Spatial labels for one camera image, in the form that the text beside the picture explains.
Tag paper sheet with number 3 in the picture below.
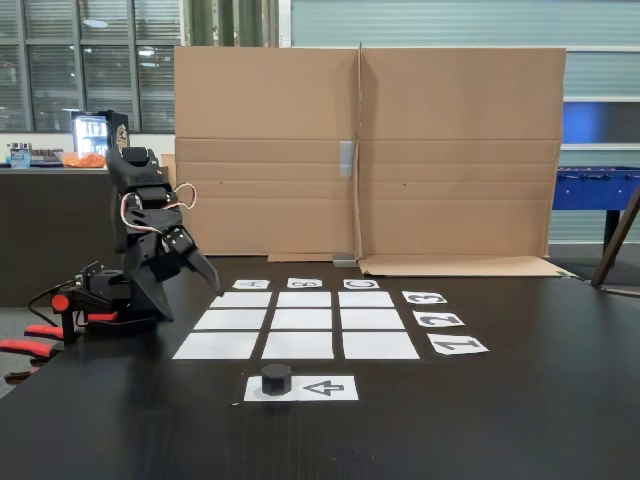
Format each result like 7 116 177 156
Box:
402 291 449 305

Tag paper sheet with number 1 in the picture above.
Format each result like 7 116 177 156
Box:
427 335 490 356

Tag paper sheet with number 2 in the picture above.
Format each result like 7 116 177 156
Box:
412 310 466 329

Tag paper sheet with arrow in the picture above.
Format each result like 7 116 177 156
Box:
243 375 360 402

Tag dark brown counter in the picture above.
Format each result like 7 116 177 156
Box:
0 167 174 307

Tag orange snack bag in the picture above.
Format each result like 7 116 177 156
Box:
60 152 109 169

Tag black clamp with orange knob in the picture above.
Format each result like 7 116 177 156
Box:
49 282 121 346

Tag black cable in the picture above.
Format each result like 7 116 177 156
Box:
27 282 69 329

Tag orange handled clamp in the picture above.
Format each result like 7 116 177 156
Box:
0 323 66 384

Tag black mini fridge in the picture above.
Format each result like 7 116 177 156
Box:
70 109 133 166

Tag blue foosball table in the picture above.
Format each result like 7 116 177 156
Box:
552 165 640 256

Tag brown wooden leg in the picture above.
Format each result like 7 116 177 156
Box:
589 187 640 290

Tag blank white paper square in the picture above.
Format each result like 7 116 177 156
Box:
338 291 396 308
209 291 273 308
341 309 406 330
172 332 260 360
276 291 332 308
193 309 268 331
271 309 333 331
261 331 335 360
343 331 420 361

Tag large brown cardboard panel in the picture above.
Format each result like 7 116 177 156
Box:
173 45 362 264
357 42 574 278

